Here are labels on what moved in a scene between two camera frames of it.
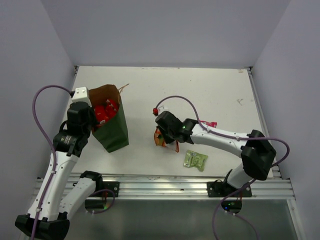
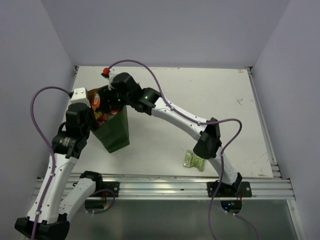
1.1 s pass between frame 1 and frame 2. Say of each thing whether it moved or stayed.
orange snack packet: moved
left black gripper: stayed
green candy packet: stayed
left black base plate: stayed
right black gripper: moved
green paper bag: stayed
